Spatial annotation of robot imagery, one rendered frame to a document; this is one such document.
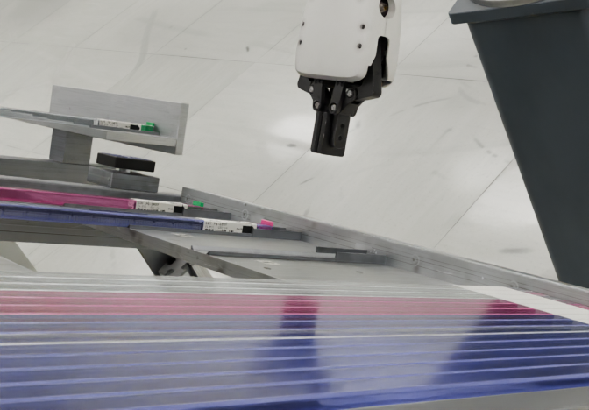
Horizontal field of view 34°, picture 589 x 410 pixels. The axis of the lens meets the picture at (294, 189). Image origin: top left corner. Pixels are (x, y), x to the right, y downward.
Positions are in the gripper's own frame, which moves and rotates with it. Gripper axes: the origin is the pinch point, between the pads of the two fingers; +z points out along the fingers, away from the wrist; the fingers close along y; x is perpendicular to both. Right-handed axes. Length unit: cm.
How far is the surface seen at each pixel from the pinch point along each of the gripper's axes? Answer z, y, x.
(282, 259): 10.1, -12.6, 15.0
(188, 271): 18.3, 21.8, -1.9
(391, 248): 8.8, -12.8, 3.0
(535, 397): 9, -48, 33
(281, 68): -18, 164, -132
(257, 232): 9.8, -1.4, 8.4
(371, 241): 8.6, -10.4, 3.0
